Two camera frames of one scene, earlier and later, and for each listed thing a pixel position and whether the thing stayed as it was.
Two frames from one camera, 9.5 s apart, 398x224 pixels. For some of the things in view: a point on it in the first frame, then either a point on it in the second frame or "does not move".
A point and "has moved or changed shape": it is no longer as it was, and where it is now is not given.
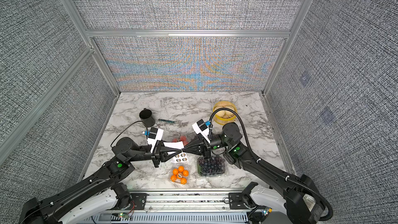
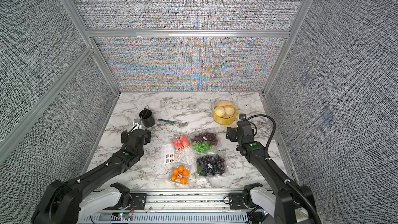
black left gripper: x=157 y=156 -> x=125 y=135
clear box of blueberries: x=211 y=166 does not move
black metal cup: x=145 y=115 does not move
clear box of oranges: x=179 y=175 does not move
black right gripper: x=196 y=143 -> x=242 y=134
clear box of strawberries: x=181 y=138 does not move
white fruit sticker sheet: x=182 y=156 has moved or changed shape
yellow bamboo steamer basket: x=223 y=116 does not move
